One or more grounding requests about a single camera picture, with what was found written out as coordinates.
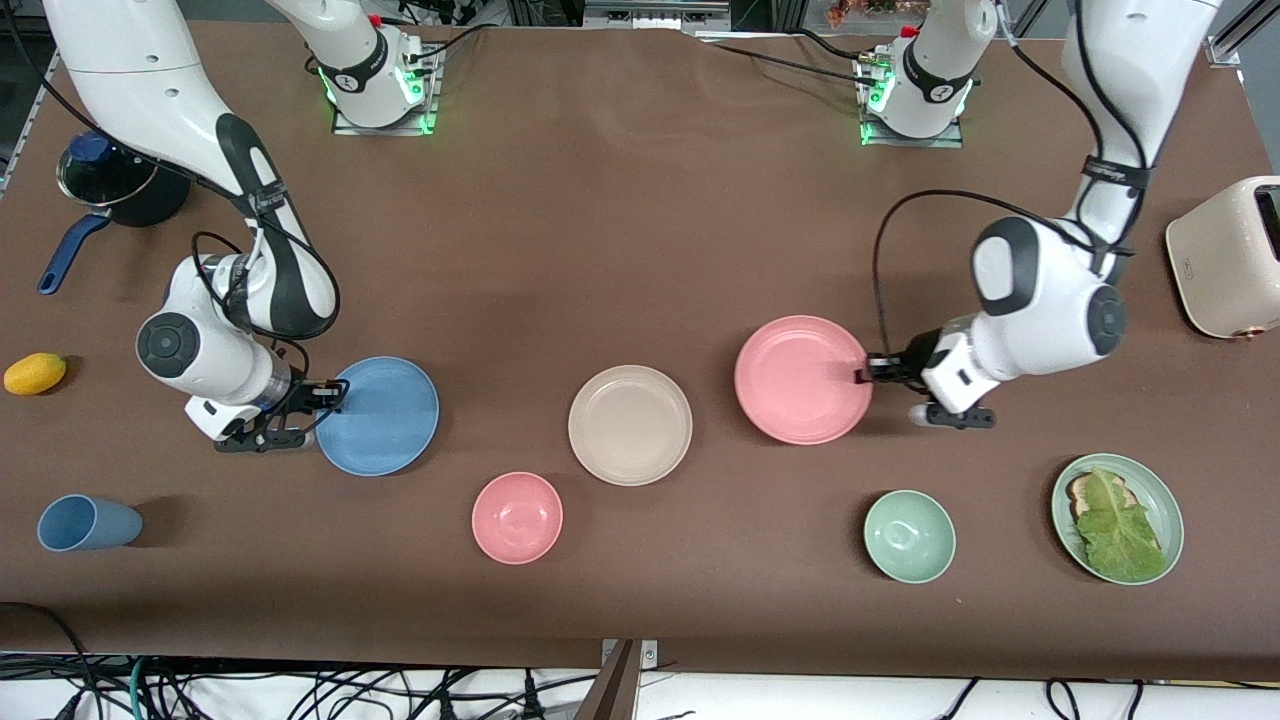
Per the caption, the blue plate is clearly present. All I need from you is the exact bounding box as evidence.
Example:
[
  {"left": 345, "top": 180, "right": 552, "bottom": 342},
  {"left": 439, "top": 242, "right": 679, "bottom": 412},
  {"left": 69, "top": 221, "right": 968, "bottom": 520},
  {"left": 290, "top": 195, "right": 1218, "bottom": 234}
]
[{"left": 315, "top": 356, "right": 441, "bottom": 477}]

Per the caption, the pink plate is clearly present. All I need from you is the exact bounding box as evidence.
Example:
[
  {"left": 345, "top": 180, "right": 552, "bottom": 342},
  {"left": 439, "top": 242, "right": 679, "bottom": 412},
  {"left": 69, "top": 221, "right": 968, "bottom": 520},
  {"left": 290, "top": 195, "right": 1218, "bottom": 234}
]
[{"left": 734, "top": 315, "right": 873, "bottom": 446}]

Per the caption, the green bowl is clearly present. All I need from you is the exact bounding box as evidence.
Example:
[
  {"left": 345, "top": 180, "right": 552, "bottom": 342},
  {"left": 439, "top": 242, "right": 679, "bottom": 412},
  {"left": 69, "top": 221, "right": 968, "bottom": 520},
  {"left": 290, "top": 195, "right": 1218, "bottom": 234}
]
[{"left": 863, "top": 489, "right": 957, "bottom": 584}]

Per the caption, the blue cup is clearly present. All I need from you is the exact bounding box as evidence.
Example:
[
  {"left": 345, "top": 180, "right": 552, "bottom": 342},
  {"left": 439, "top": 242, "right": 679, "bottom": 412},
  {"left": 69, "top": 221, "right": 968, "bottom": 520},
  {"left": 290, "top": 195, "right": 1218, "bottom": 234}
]
[{"left": 37, "top": 494, "right": 144, "bottom": 553}]

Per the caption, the toast slice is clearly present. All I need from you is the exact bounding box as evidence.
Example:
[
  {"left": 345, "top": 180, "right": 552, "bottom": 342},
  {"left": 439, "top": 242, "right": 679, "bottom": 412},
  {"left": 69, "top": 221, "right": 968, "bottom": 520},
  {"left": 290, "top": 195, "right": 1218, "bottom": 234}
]
[{"left": 1065, "top": 472, "right": 1139, "bottom": 523}]

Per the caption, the yellow lemon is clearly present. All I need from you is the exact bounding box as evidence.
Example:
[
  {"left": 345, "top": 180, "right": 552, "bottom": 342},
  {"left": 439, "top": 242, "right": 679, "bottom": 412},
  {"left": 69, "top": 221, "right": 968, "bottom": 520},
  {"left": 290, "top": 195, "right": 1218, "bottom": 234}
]
[{"left": 3, "top": 352, "right": 68, "bottom": 396}]

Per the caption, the green plate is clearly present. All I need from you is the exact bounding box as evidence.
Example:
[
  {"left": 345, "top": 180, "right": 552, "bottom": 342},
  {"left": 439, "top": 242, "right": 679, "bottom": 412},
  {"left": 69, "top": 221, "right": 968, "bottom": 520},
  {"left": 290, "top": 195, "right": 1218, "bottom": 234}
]
[{"left": 1050, "top": 453, "right": 1185, "bottom": 586}]

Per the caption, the pink bowl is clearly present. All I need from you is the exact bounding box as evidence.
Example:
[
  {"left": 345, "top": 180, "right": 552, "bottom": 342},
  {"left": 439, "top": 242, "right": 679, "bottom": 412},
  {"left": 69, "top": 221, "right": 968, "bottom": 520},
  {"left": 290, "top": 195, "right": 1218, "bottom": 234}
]
[{"left": 471, "top": 471, "right": 564, "bottom": 566}]

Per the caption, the green lettuce leaf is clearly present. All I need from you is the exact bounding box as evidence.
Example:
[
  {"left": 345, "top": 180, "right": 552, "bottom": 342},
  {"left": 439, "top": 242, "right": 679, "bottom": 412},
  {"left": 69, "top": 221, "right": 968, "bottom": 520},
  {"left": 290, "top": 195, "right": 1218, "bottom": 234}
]
[{"left": 1074, "top": 467, "right": 1169, "bottom": 583}]

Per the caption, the beige plate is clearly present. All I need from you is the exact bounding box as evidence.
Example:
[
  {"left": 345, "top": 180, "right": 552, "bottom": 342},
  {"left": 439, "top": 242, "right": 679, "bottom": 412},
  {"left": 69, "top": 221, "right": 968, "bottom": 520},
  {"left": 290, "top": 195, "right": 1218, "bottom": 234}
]
[{"left": 567, "top": 365, "right": 694, "bottom": 487}]

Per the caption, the beige toaster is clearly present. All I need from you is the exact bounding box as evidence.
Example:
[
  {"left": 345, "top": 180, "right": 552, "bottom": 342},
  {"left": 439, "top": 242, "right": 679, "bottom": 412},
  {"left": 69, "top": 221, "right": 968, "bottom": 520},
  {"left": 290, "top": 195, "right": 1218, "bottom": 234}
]
[{"left": 1165, "top": 175, "right": 1280, "bottom": 341}]

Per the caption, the brown table cover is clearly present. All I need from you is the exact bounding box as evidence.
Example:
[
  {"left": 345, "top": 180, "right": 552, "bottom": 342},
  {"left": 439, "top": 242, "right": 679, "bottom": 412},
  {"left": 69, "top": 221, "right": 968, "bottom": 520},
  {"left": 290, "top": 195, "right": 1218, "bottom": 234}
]
[{"left": 0, "top": 20, "right": 1280, "bottom": 683}]

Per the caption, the dark brown bar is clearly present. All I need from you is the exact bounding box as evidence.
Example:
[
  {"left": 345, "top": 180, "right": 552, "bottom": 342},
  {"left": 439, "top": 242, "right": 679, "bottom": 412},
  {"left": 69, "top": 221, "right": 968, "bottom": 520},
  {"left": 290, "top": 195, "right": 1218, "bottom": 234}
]
[{"left": 575, "top": 640, "right": 641, "bottom": 720}]

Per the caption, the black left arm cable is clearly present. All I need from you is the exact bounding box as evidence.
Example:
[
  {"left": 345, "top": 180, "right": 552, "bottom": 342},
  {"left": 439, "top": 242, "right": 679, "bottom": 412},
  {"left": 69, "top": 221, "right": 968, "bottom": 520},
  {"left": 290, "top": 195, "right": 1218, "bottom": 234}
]
[{"left": 872, "top": 0, "right": 1151, "bottom": 381}]

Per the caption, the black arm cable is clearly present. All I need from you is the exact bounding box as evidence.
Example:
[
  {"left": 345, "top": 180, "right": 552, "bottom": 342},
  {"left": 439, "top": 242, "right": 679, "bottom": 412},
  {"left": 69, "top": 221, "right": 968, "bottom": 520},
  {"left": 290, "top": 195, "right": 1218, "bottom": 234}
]
[
  {"left": 0, "top": 0, "right": 343, "bottom": 346},
  {"left": 872, "top": 0, "right": 1151, "bottom": 381}
]

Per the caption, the black pot with blue handle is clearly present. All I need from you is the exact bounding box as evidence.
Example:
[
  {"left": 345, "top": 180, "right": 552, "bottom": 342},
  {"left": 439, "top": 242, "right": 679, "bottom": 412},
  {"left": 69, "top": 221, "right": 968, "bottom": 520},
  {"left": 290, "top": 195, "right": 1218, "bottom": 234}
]
[{"left": 38, "top": 130, "right": 191, "bottom": 296}]

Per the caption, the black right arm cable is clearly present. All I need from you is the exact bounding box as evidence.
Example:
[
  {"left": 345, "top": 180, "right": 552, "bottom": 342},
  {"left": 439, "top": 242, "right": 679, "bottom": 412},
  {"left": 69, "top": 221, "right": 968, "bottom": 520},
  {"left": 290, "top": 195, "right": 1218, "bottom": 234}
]
[{"left": 0, "top": 0, "right": 343, "bottom": 346}]

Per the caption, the silver metal frame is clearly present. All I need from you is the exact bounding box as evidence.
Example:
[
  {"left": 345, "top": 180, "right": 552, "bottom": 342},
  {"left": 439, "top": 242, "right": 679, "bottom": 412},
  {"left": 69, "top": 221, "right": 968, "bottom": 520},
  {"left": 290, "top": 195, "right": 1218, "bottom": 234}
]
[{"left": 585, "top": 0, "right": 731, "bottom": 31}]

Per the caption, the aluminium profile rail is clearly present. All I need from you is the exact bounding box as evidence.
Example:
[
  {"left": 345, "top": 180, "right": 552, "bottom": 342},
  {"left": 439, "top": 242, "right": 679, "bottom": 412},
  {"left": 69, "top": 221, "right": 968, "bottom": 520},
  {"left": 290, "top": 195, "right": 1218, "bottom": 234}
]
[{"left": 1205, "top": 0, "right": 1280, "bottom": 66}]

